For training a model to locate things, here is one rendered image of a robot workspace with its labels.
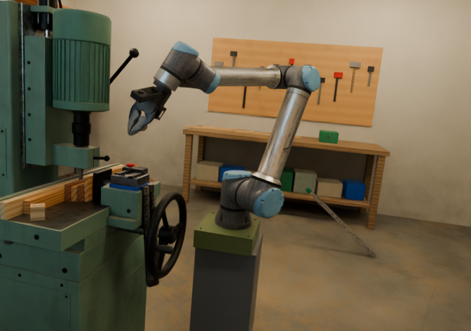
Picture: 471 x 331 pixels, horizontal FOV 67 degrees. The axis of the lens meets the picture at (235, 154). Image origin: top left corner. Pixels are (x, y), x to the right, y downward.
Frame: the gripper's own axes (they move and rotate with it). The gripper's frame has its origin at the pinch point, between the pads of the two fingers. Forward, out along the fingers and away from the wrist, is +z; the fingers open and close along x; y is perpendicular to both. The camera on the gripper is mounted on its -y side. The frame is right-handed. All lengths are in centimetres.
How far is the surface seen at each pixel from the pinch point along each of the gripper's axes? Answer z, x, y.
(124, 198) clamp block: 17.7, -15.7, -8.0
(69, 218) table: 27.7, -10.8, -21.2
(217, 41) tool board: -114, 131, 290
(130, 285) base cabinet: 50, -26, 16
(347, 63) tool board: -169, -16, 302
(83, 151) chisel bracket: 13.5, 6.1, -8.1
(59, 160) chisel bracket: 20.8, 12.6, -7.1
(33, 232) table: 33.4, -8.4, -28.8
